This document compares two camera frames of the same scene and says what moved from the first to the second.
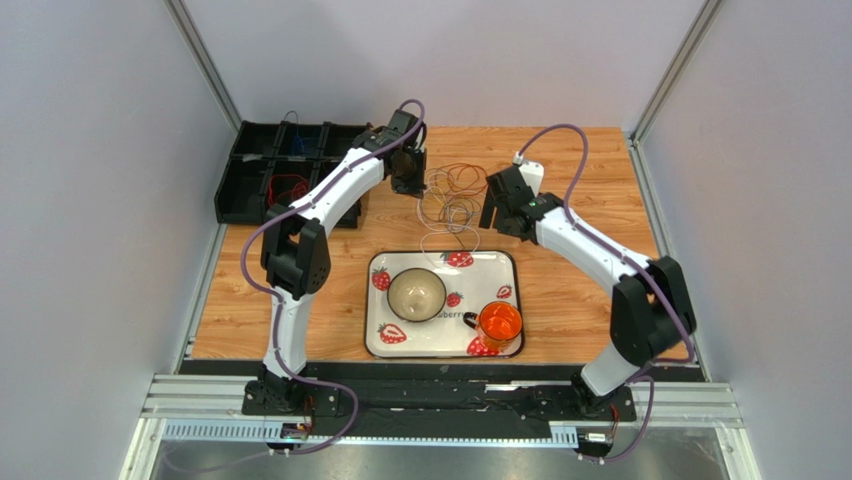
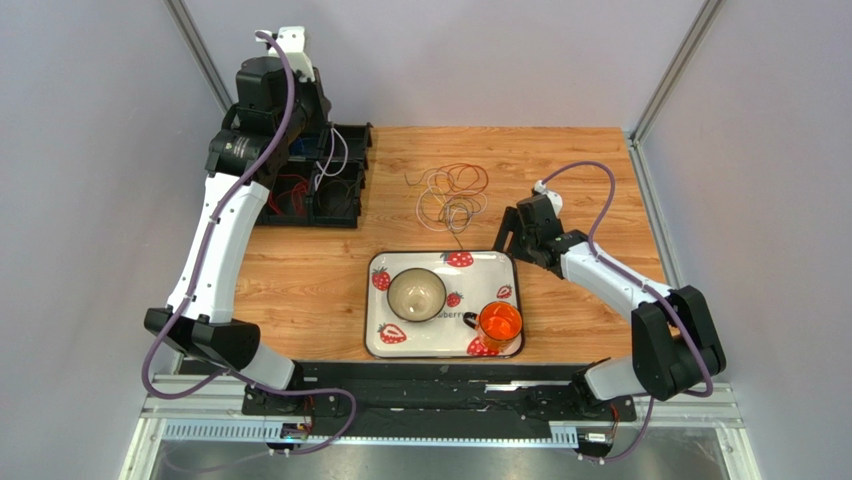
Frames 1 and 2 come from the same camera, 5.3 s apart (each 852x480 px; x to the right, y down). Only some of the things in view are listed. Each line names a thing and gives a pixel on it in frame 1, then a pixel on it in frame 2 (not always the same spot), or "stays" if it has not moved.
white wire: x=447 y=221 → x=320 y=176
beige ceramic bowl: x=416 y=295 stays
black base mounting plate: x=433 y=401 stays
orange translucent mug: x=498 y=323 stays
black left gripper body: x=410 y=181 → x=308 y=115
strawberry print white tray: x=472 y=279 stays
